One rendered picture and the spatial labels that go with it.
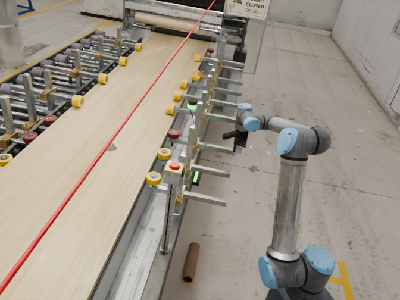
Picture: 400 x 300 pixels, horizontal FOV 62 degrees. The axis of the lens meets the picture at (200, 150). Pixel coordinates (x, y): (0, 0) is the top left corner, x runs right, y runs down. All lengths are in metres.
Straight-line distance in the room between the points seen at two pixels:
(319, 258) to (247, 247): 1.18
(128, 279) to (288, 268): 0.75
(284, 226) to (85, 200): 0.93
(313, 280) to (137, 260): 0.85
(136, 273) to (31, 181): 0.69
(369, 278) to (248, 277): 0.97
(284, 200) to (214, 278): 1.20
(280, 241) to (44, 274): 0.97
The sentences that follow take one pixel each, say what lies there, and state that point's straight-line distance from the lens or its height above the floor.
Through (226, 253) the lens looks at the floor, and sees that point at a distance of 2.73.
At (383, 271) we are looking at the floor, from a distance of 3.18.
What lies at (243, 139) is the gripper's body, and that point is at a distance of 2.18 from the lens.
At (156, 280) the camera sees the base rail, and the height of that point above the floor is 0.70.
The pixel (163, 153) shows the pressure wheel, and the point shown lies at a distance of 2.02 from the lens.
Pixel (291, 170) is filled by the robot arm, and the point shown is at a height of 1.26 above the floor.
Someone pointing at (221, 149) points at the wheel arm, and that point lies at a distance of 2.24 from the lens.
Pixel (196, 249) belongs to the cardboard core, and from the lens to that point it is 2.60.
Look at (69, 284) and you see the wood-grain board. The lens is 1.42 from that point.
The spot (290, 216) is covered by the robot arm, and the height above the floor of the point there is 1.07.
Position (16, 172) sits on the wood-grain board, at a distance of 1.94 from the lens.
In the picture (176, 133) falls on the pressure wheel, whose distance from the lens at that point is 2.23.
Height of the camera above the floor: 2.05
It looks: 33 degrees down
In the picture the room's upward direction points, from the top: 9 degrees clockwise
